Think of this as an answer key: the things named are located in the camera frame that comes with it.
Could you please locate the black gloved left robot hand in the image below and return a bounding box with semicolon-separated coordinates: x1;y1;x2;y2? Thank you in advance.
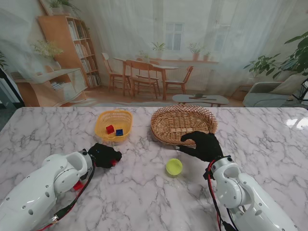
87;142;123;169

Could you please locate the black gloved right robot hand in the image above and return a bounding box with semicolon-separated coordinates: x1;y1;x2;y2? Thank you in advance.
175;131;224;163

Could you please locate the yellow-green tennis ball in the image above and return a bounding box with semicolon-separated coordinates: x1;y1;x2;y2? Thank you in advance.
165;158;183;178

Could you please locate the yellow plastic mesh basket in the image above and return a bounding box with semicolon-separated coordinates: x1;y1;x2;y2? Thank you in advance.
94;109;133;142

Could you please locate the oval woven wicker basket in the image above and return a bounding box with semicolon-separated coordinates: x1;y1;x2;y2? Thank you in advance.
150;103;219;146

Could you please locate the black tripod stand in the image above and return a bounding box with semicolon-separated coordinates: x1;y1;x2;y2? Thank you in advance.
292;79;308;104

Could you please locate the black backdrop stand pole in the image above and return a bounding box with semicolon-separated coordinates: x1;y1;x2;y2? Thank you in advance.
0;64;26;108

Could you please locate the printed room scene backdrop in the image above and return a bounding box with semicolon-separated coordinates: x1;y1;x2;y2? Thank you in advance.
0;0;308;108

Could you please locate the red black right arm cable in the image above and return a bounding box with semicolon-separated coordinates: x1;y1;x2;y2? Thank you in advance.
204;160;239;231

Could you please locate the red black arm cable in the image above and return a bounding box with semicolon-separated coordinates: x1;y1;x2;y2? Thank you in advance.
204;160;239;231
36;166;97;229

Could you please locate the red black left arm cable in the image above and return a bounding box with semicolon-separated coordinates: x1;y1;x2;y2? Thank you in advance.
36;166;97;229

